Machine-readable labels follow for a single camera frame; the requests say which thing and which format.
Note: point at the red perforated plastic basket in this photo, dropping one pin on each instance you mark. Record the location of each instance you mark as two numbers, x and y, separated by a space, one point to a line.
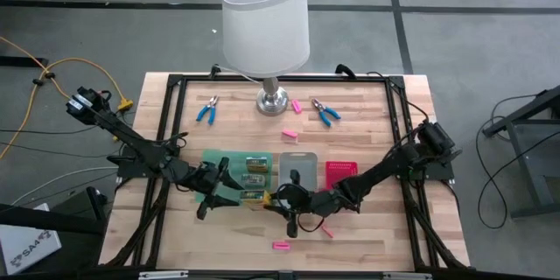
341 172

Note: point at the black clamp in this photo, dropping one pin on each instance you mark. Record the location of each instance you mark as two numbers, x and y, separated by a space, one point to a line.
345 70
214 70

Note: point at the black floor bar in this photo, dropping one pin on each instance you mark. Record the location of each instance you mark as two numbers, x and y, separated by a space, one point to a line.
22 61

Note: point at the black aluminium table frame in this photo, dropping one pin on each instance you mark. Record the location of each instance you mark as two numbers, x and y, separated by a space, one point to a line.
315 78

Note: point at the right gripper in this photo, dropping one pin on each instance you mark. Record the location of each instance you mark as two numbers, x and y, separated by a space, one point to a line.
317 203

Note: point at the pink Ticonderoga eraser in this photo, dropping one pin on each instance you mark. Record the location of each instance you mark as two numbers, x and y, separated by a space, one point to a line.
281 246

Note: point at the table lamp white shade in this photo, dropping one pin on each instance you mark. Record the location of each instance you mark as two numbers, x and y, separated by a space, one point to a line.
262 22

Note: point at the white SA4 box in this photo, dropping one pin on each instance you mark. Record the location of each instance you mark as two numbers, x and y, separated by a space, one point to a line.
26 245

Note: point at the teal translucent plastic bin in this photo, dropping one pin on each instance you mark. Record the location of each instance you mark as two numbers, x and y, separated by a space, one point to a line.
232 162

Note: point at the black metal stand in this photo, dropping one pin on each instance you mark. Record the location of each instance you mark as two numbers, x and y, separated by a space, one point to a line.
525 111

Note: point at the silver bracket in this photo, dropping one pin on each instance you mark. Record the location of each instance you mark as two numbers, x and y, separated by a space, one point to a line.
162 275
407 276

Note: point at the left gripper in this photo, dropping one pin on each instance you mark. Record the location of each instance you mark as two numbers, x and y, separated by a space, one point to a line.
203 177

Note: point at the black floor stand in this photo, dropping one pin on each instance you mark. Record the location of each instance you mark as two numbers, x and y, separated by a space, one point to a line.
44 221

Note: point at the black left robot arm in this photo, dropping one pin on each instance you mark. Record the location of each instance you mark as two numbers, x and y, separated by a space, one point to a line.
131 140

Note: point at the small salmon eraser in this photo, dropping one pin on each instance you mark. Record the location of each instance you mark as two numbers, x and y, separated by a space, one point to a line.
327 231

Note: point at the yellow green crayon box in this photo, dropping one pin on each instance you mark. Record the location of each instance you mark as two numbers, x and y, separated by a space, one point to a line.
256 164

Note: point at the yellow Crayola 24 crayon box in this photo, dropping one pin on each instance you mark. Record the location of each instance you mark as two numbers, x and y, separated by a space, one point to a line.
256 197

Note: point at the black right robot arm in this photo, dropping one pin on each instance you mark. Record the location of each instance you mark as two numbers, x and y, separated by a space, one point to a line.
380 175

